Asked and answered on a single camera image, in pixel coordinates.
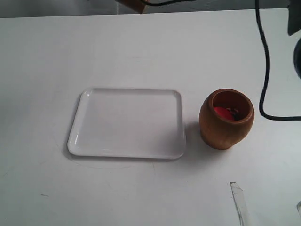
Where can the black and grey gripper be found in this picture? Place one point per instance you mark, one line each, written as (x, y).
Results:
(294, 25)

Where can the brown wooden pestle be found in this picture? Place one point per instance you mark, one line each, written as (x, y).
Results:
(136, 5)

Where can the red item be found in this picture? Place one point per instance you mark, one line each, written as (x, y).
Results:
(226, 113)

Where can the brown wooden mortar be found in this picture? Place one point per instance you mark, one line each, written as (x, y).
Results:
(218, 132)

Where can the clear tape strip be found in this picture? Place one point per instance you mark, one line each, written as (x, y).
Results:
(240, 204)

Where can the white rectangular plastic tray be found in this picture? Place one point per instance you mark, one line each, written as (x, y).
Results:
(128, 123)

